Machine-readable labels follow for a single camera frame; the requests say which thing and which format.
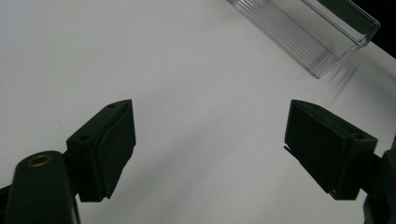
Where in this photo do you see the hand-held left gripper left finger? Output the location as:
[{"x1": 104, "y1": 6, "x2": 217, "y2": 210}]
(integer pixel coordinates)
[{"x1": 65, "y1": 99, "x2": 137, "y2": 203}]

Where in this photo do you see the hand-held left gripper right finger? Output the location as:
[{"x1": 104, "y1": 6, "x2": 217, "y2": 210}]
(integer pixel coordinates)
[{"x1": 283, "y1": 99, "x2": 378, "y2": 201}]

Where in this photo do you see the white board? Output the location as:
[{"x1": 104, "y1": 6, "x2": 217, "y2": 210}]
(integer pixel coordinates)
[{"x1": 0, "y1": 0, "x2": 396, "y2": 224}]

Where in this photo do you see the clear plastic box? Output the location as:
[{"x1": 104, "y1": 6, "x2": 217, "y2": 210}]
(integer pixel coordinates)
[{"x1": 227, "y1": 0, "x2": 381, "y2": 79}]

